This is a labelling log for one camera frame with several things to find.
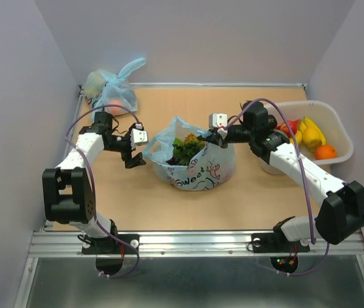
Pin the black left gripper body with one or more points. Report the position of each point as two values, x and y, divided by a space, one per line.
119 143

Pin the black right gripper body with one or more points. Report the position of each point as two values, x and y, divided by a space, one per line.
239 133

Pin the orange pineapple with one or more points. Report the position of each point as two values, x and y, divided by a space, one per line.
185 150

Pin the light blue printed plastic bag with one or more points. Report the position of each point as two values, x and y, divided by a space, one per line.
208 169

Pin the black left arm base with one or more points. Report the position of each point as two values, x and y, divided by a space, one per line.
110 254

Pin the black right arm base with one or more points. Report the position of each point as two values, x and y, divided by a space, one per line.
276 242

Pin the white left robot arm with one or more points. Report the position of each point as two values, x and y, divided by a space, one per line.
69 189

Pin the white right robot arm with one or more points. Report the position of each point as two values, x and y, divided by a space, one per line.
341 204

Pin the tied blue bag of fruit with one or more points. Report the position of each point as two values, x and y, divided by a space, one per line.
105 88

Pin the dark brown avocado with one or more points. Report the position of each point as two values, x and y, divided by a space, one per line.
272 122

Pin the red strawberry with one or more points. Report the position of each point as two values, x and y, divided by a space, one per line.
292 127

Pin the yellow banana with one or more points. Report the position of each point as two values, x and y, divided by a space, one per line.
306 123

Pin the orange fruit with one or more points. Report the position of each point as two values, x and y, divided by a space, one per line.
325 152

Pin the white plastic basket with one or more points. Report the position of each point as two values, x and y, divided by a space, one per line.
328 122

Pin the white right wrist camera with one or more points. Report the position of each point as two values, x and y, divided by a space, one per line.
218 124

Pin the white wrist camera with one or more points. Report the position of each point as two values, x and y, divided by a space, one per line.
138 137
218 124

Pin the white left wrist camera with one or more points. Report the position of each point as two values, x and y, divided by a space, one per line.
138 137

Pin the aluminium front rail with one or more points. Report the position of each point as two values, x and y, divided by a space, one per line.
172 244

